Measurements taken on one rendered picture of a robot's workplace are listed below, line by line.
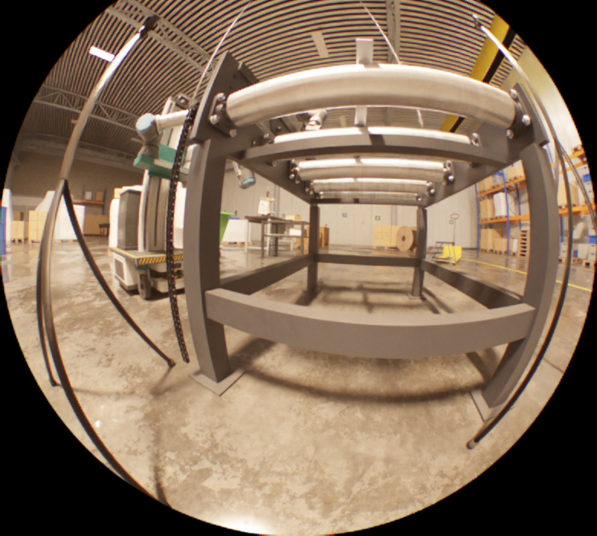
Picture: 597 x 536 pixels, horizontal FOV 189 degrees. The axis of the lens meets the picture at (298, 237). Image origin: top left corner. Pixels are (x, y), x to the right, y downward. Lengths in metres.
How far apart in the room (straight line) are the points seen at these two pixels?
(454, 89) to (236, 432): 0.95
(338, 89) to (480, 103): 0.35
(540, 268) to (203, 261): 0.86
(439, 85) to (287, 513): 0.90
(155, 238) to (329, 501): 1.82
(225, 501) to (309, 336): 0.44
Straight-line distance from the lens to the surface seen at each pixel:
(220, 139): 0.60
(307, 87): 0.45
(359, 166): 0.94
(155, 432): 0.61
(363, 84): 0.44
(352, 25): 8.80
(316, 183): 1.26
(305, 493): 0.50
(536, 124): 0.66
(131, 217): 1.77
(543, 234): 0.59
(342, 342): 0.36
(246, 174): 1.22
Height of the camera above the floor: 0.49
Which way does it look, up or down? 1 degrees down
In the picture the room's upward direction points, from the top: 2 degrees clockwise
